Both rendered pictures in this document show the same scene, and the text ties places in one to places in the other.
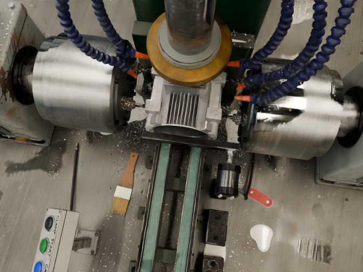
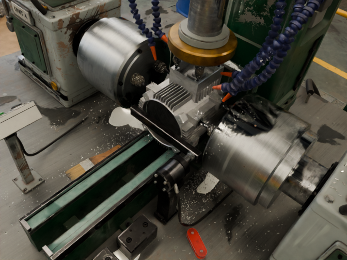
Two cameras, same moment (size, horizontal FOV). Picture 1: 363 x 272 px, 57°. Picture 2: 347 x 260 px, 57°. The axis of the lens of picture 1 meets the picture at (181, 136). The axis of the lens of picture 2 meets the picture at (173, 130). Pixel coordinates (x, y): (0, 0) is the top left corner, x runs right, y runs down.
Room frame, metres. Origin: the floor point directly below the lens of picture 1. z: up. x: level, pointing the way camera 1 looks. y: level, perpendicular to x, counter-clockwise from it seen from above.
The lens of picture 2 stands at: (-0.31, -0.32, 1.67)
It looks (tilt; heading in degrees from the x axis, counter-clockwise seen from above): 47 degrees down; 27
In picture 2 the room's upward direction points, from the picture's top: 7 degrees clockwise
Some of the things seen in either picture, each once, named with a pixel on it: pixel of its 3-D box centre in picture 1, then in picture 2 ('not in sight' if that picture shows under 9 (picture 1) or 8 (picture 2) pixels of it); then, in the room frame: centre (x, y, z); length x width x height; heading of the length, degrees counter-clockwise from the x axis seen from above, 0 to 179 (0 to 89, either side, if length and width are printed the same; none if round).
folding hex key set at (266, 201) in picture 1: (259, 197); (196, 243); (0.08, -0.24, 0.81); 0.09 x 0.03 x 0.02; 56
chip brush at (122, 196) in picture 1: (126, 183); (95, 161); (0.14, 0.18, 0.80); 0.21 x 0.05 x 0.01; 164
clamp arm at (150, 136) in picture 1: (190, 142); (163, 132); (0.21, -0.02, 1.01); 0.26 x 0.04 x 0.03; 80
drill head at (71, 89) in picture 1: (72, 81); (115, 55); (0.39, 0.29, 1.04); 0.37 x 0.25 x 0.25; 80
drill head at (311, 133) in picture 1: (294, 109); (267, 156); (0.29, -0.30, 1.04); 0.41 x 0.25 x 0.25; 80
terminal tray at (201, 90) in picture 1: (188, 70); (195, 77); (0.37, -0.02, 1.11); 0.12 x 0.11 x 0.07; 170
